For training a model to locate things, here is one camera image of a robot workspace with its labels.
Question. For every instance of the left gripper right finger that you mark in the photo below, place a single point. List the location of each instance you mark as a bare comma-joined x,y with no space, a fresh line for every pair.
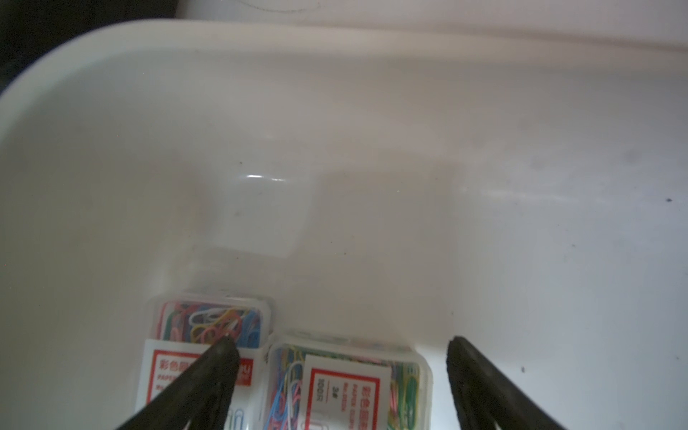
484,398

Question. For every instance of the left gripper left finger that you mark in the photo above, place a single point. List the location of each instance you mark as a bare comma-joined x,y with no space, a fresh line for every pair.
185,385

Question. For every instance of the thirteenth paper clip box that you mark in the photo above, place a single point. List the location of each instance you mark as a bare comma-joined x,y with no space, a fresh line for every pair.
320,381

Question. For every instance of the white plastic tray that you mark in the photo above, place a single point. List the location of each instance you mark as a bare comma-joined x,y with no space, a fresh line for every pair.
527,194

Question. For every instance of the paper clip box in tray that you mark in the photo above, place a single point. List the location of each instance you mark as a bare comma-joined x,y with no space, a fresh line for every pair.
186,324

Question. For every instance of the black tool case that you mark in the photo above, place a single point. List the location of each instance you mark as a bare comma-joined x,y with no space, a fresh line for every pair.
31,28

